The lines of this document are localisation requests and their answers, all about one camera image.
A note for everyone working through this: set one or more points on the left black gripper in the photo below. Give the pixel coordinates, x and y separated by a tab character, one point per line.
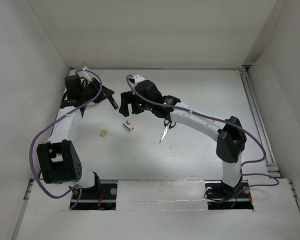
104	93

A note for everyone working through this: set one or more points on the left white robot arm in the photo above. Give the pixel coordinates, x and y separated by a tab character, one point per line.
58	158

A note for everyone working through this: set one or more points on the blue black highlighter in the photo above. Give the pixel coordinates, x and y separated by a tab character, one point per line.
113	102

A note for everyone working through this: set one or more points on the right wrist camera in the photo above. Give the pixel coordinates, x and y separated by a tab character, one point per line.
137	79

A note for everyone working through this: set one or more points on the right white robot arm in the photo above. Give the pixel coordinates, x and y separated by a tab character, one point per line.
230	140

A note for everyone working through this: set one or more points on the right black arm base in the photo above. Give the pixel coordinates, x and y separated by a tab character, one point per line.
221	197

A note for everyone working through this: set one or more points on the black handled scissors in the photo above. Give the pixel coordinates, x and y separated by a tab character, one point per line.
166	131

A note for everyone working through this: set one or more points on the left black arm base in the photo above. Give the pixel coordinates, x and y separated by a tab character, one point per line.
104	200

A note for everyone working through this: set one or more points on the aluminium rail right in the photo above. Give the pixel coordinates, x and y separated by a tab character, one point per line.
256	114

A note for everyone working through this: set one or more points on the tan eraser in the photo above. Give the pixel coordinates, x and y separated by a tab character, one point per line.
103	133

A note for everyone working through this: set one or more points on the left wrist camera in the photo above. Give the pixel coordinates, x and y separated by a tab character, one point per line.
83	72

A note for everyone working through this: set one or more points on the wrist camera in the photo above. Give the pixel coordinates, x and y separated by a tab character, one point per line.
137	79
83	72

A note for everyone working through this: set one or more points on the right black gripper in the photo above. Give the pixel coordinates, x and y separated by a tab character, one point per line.
127	98

